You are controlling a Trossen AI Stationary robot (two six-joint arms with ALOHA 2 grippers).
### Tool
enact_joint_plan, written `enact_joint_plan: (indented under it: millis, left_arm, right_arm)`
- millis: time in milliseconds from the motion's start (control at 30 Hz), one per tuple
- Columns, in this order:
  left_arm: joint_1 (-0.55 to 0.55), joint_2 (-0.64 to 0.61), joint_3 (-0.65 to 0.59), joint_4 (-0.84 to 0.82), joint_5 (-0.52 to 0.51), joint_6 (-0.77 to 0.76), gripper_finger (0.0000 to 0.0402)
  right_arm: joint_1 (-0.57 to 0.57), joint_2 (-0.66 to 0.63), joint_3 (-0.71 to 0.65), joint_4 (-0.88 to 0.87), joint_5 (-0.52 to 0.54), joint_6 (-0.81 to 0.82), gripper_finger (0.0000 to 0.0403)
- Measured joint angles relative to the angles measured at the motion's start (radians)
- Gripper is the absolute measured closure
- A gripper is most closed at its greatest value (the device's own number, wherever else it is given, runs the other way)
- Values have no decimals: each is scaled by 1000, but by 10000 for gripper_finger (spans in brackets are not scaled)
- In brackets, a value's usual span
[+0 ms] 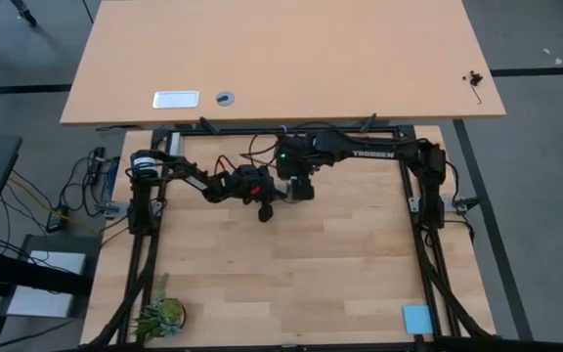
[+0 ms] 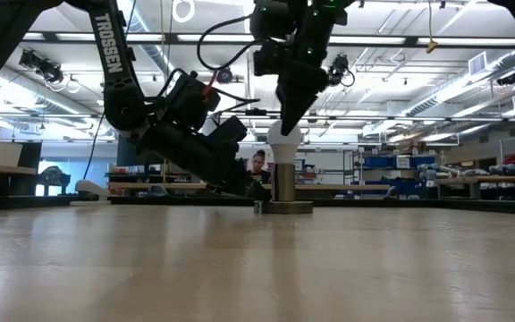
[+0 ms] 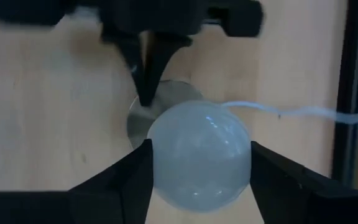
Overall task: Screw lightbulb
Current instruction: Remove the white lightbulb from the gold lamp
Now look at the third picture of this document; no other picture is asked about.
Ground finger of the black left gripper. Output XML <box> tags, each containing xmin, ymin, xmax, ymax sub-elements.
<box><xmin>101</xmin><ymin>30</ymin><xmax>144</xmax><ymax>100</ymax></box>
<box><xmin>141</xmin><ymin>32</ymin><xmax>192</xmax><ymax>107</ymax></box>

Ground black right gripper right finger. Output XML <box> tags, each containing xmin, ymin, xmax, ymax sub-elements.
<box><xmin>249</xmin><ymin>141</ymin><xmax>358</xmax><ymax>224</ymax></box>

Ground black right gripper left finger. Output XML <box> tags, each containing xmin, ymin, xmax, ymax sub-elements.
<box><xmin>0</xmin><ymin>138</ymin><xmax>154</xmax><ymax>224</ymax></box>

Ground metal lamp socket base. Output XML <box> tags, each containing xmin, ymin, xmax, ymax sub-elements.
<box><xmin>126</xmin><ymin>79</ymin><xmax>205</xmax><ymax>150</ymax></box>

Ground white lightbulb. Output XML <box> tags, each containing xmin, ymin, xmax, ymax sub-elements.
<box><xmin>147</xmin><ymin>99</ymin><xmax>253</xmax><ymax>214</ymax></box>

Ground white lamp cord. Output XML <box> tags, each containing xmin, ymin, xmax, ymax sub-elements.
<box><xmin>221</xmin><ymin>100</ymin><xmax>358</xmax><ymax>126</ymax></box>

